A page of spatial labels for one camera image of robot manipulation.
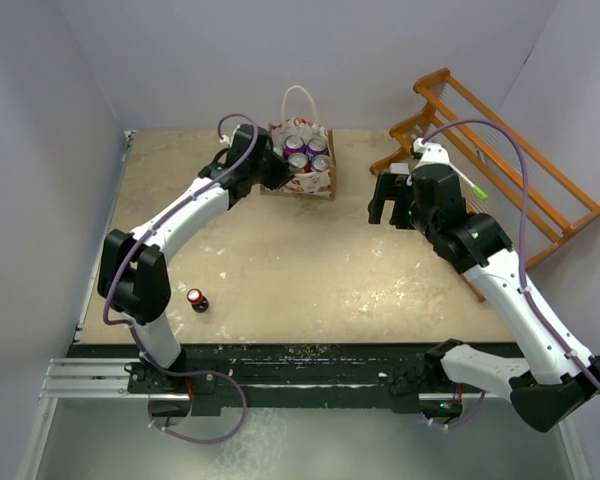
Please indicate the white red small box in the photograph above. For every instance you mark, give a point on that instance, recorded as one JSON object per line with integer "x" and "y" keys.
{"x": 399, "y": 168}

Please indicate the wooden tiered rack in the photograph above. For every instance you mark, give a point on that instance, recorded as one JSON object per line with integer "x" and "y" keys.
{"x": 538, "y": 205}

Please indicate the small dark red-capped bottle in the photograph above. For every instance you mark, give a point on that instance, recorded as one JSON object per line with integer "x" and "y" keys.
{"x": 198, "y": 302}

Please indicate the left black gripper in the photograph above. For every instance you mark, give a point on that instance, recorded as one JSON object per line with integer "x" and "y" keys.
{"x": 283, "y": 172}

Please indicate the purple soda can front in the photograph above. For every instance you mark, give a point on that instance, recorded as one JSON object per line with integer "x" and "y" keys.
{"x": 320, "y": 163}

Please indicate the purple soda can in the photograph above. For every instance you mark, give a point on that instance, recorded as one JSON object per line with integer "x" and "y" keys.
{"x": 316, "y": 145}
{"x": 320, "y": 163}

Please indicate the green tipped white pen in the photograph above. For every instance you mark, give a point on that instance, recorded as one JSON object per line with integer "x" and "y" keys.
{"x": 474, "y": 187}

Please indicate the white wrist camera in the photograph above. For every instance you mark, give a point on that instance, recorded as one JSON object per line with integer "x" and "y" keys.
{"x": 428, "y": 153}
{"x": 226, "y": 141}

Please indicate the purple Fanta can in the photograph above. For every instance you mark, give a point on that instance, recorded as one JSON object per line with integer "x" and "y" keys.
{"x": 293, "y": 144}

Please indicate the red soda can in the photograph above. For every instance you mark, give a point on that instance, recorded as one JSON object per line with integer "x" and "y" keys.
{"x": 299, "y": 163}

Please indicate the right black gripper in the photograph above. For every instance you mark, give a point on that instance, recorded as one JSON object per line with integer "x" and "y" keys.
{"x": 390, "y": 187}

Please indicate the patterned canvas tote bag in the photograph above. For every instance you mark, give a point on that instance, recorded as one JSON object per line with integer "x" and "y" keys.
{"x": 311, "y": 185}

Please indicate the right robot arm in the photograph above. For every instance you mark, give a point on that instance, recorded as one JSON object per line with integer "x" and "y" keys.
{"x": 556, "y": 374}

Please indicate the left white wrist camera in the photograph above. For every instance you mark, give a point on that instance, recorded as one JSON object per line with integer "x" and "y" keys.
{"x": 226, "y": 141}

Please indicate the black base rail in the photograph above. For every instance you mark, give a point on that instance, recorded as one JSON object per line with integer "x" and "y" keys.
{"x": 391, "y": 376}

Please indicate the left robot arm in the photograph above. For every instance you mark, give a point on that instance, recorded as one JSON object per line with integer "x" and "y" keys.
{"x": 133, "y": 277}

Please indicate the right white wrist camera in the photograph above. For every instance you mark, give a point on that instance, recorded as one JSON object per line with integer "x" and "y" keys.
{"x": 428, "y": 153}

